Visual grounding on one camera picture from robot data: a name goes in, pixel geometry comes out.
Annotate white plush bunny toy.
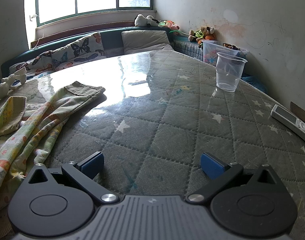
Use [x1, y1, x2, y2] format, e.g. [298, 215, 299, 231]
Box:
[0, 67, 28, 105]

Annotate colourful plastic toys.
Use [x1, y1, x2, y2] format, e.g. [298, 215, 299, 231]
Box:
[159, 20, 180, 32]

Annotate blue patterned mattress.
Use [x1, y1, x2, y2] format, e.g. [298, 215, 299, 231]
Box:
[172, 35, 205, 61]

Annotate green and orange stuffed toy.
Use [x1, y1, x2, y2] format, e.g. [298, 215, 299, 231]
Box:
[188, 29, 215, 48]

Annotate patterned pastel baby garment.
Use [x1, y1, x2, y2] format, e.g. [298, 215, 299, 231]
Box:
[0, 81, 106, 214]

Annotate clear plastic cup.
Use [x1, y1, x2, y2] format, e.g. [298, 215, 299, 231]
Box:
[216, 52, 248, 92]

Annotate grey pillow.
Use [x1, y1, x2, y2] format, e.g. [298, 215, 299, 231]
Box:
[121, 30, 174, 54]

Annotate clear plastic storage box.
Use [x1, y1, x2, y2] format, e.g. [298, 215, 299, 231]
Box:
[202, 39, 249, 67]

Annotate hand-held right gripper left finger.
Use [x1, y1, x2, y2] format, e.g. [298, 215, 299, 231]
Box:
[27, 151, 118, 204]

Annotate brown plush monkey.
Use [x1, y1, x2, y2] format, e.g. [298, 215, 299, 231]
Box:
[201, 26, 216, 40]

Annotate silver remote control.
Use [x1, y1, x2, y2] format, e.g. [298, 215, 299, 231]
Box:
[271, 104, 305, 139]

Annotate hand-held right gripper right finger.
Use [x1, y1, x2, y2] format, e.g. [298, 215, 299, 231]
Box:
[187, 152, 280, 203]

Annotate quilted star table cover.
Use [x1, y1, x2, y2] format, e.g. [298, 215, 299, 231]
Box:
[0, 50, 305, 240]

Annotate black and white plush toy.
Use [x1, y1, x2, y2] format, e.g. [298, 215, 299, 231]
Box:
[134, 14, 159, 27]

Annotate teal sofa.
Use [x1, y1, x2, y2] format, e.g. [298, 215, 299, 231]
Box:
[1, 26, 173, 78]

